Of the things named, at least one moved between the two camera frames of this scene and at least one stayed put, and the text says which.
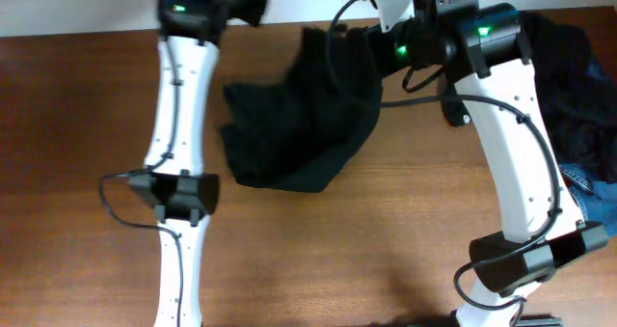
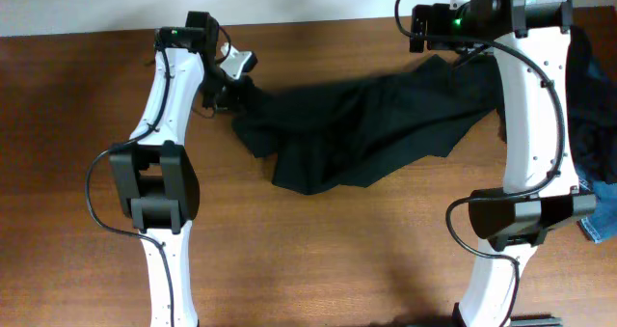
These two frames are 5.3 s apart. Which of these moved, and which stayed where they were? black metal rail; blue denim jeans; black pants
Moved: black pants
Stayed: blue denim jeans; black metal rail
